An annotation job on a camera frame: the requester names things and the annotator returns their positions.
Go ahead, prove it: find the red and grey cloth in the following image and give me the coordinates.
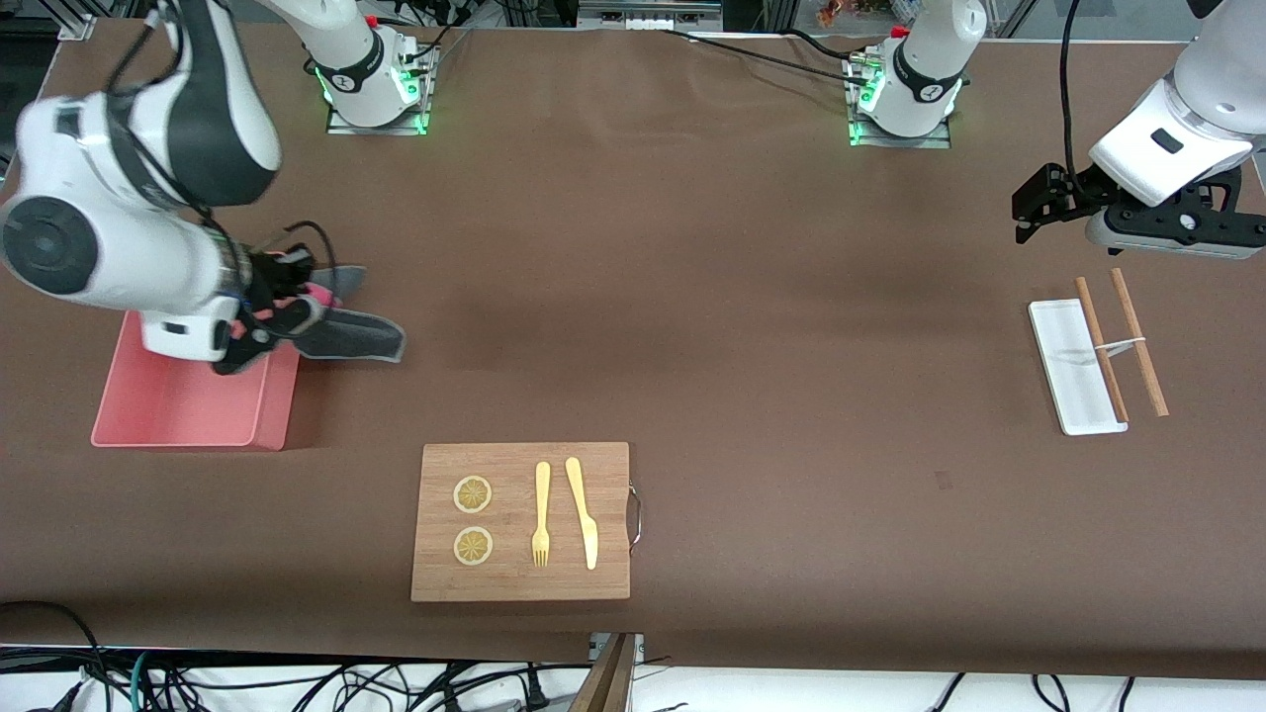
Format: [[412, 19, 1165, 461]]
[[282, 252, 407, 365]]

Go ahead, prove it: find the pink plastic bin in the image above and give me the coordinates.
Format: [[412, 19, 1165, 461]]
[[91, 311, 301, 452]]

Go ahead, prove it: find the yellow plastic fork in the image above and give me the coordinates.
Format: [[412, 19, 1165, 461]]
[[531, 462, 552, 568]]

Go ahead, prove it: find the yellow plastic knife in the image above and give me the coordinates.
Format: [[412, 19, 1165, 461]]
[[565, 457, 599, 572]]

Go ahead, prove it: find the wooden cutting board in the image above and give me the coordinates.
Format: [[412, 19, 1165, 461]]
[[410, 442, 644, 603]]

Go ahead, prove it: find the grey electronics box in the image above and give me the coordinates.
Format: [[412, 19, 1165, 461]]
[[577, 0, 725, 31]]

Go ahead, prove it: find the wooden plank piece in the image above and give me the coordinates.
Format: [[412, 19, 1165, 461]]
[[572, 633, 639, 712]]

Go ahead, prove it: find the brown table cover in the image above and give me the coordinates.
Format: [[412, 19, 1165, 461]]
[[0, 20, 1266, 683]]

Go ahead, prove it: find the white rectangular tray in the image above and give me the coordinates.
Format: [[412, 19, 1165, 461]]
[[1029, 300, 1129, 436]]

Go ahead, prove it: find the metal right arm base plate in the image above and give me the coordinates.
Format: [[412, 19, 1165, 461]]
[[326, 40, 436, 136]]

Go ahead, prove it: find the aluminium frame profile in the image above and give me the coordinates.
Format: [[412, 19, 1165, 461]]
[[54, 0, 97, 43]]

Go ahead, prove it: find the thick black looped cable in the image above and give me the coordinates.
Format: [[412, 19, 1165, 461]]
[[0, 600, 105, 712]]

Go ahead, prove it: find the tangled black cable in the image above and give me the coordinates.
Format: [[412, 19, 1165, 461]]
[[148, 661, 520, 712]]

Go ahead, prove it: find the long black power cable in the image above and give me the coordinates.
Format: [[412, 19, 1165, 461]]
[[658, 28, 876, 86]]

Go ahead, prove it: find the short black power cable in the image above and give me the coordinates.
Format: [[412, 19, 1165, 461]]
[[781, 28, 869, 62]]

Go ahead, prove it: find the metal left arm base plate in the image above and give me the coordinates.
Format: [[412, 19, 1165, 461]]
[[848, 54, 952, 149]]

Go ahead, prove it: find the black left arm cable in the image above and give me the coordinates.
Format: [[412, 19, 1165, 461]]
[[1059, 0, 1086, 177]]

